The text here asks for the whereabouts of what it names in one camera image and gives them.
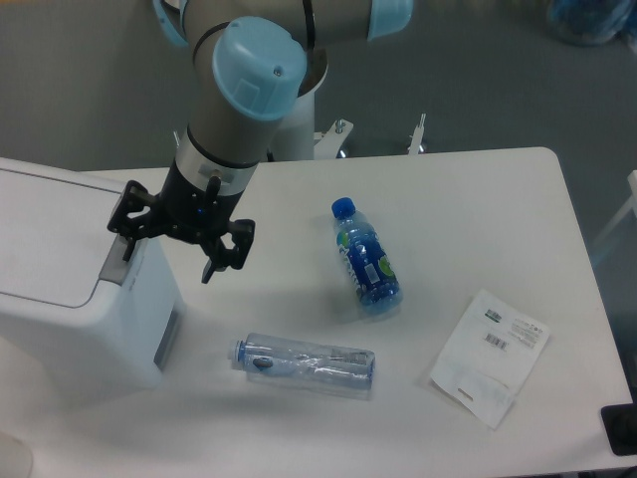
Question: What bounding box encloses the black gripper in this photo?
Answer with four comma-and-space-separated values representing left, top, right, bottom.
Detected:
107, 161, 256, 284

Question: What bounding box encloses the white trash can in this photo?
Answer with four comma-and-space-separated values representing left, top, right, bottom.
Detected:
1, 158, 183, 387

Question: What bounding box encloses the white plastic package bag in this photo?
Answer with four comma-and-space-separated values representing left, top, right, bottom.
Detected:
430, 290, 550, 429

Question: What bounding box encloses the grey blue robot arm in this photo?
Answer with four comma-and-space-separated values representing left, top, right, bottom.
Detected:
107, 1, 414, 280

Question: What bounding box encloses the blue labelled plastic bottle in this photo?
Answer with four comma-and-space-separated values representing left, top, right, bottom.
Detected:
331, 197, 402, 315

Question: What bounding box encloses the clear crushed plastic bottle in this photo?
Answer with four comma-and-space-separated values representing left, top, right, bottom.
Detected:
228, 333, 375, 399

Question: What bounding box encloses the blue plastic bag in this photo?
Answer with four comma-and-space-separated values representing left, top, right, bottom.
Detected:
546, 0, 636, 47

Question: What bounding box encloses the black device at table edge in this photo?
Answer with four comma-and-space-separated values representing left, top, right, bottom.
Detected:
600, 403, 636, 456

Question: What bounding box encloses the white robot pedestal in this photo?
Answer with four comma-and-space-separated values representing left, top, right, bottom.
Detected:
268, 49, 328, 162

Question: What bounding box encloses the white pedestal base frame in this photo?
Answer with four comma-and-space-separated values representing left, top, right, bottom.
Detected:
171, 113, 428, 160

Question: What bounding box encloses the white frame at right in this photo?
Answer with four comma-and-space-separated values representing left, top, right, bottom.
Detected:
590, 170, 636, 268

